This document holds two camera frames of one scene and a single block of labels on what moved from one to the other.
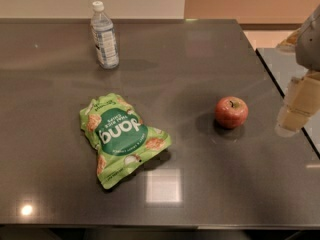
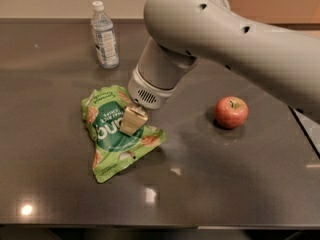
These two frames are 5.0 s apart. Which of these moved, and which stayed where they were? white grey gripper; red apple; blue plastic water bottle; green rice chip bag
Moved: white grey gripper; green rice chip bag
Stayed: blue plastic water bottle; red apple
